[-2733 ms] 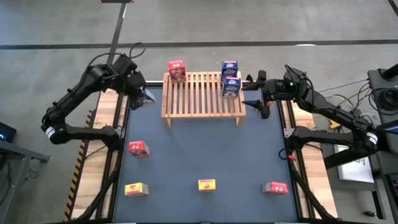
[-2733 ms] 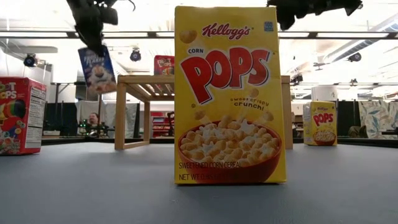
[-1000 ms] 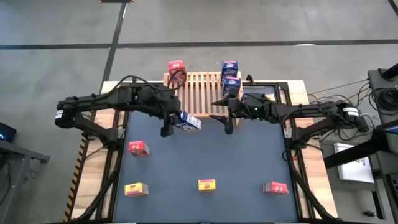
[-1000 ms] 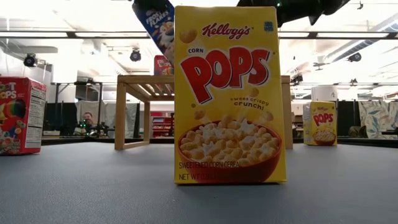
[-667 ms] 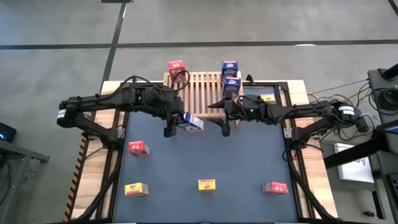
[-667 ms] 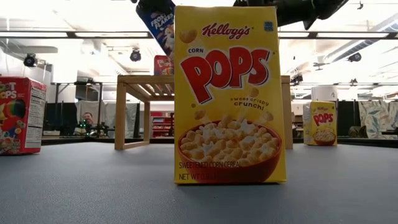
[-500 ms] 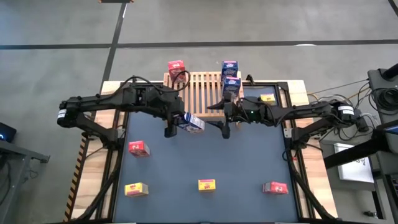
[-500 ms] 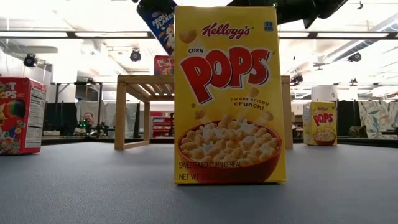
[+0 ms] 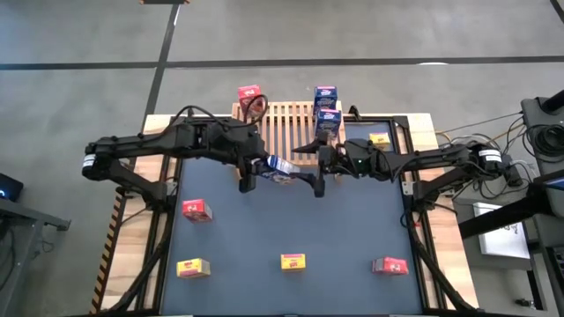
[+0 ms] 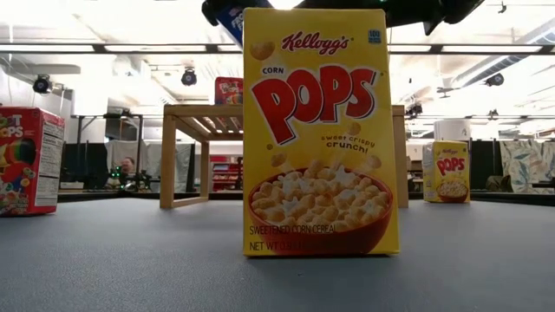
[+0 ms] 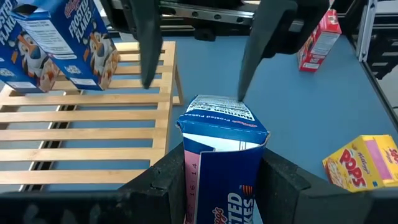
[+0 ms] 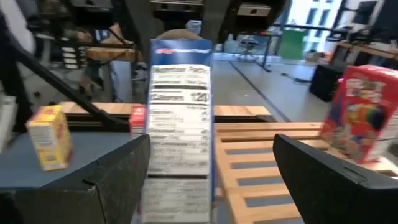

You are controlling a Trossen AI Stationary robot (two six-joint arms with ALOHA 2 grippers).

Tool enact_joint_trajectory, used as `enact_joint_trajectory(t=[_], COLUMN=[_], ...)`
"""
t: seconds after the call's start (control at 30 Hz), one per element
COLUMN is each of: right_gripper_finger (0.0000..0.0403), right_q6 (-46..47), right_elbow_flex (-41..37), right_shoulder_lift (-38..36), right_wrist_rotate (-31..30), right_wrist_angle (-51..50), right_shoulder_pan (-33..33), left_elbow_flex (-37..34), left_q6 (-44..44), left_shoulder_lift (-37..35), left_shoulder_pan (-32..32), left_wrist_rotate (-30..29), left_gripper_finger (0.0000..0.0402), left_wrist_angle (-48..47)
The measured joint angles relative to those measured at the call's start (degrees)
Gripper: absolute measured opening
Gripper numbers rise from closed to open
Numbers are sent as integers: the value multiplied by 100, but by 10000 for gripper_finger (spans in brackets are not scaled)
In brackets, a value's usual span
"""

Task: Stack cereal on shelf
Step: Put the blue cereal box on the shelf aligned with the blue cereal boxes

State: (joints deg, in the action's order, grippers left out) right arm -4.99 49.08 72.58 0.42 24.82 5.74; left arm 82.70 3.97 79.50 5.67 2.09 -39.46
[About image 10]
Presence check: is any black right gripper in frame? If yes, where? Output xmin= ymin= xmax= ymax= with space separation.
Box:
xmin=298 ymin=0 xmax=486 ymax=36

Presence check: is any blue Frosted Flakes cereal box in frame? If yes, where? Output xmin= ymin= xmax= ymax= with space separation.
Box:
xmin=215 ymin=3 xmax=245 ymax=48

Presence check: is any red Froot Loops cereal box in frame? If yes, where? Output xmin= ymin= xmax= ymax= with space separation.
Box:
xmin=0 ymin=107 xmax=66 ymax=218
xmin=213 ymin=76 xmax=245 ymax=106

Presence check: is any yellow Corn Pops cereal box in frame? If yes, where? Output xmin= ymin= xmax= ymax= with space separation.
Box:
xmin=241 ymin=7 xmax=401 ymax=257
xmin=421 ymin=140 xmax=471 ymax=205

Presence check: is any wooden slatted shelf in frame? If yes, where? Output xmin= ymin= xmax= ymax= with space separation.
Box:
xmin=159 ymin=103 xmax=410 ymax=210

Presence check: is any black ceiling light beam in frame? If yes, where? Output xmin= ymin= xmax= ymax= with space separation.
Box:
xmin=0 ymin=42 xmax=555 ymax=55

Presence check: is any white column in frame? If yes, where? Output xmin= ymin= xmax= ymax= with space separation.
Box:
xmin=433 ymin=119 xmax=473 ymax=142

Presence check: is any white hanging cloth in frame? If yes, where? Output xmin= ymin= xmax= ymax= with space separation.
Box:
xmin=106 ymin=140 xmax=194 ymax=192

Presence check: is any red storage rack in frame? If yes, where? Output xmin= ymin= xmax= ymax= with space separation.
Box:
xmin=210 ymin=155 xmax=244 ymax=192

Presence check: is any black partition panel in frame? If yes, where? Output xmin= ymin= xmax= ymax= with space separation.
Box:
xmin=60 ymin=142 xmax=109 ymax=190
xmin=470 ymin=139 xmax=502 ymax=192

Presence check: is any person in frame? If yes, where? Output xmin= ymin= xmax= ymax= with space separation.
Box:
xmin=116 ymin=155 xmax=138 ymax=183

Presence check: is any floral curtain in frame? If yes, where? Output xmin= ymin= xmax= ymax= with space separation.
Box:
xmin=499 ymin=139 xmax=555 ymax=195

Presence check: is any blue table mat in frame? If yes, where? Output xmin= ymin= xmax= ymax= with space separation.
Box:
xmin=0 ymin=198 xmax=555 ymax=312

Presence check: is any black ceiling camera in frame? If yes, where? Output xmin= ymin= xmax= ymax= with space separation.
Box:
xmin=484 ymin=72 xmax=506 ymax=88
xmin=32 ymin=74 xmax=53 ymax=95
xmin=180 ymin=68 xmax=199 ymax=88

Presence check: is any black metal table frame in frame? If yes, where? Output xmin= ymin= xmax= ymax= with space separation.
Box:
xmin=55 ymin=190 xmax=555 ymax=207

